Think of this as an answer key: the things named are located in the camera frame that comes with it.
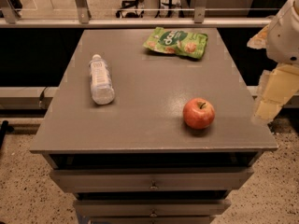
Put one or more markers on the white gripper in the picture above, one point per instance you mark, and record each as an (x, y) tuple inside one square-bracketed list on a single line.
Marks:
[(284, 39)]

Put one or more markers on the clear plastic water bottle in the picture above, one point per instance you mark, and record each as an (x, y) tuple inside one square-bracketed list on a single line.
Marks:
[(100, 81)]

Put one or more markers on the green snack bag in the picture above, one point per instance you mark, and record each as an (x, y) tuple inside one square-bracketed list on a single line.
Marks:
[(177, 42)]

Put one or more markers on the red apple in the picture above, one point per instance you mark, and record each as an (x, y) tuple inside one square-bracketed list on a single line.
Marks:
[(198, 113)]

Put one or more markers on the grey drawer cabinet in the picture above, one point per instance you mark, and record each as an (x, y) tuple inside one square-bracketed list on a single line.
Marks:
[(143, 127)]

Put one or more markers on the black office chair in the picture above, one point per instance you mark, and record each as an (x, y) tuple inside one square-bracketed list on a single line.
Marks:
[(129, 2)]

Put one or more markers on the upper grey drawer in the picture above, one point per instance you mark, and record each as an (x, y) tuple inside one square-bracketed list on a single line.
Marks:
[(84, 181)]

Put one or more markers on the grey drawer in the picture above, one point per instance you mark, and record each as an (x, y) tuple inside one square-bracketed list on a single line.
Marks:
[(84, 181), (151, 208)]

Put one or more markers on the lower grey drawer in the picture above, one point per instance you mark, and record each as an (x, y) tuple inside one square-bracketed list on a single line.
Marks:
[(151, 208)]

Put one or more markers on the grey metal railing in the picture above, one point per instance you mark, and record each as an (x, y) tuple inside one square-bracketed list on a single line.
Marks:
[(80, 14)]

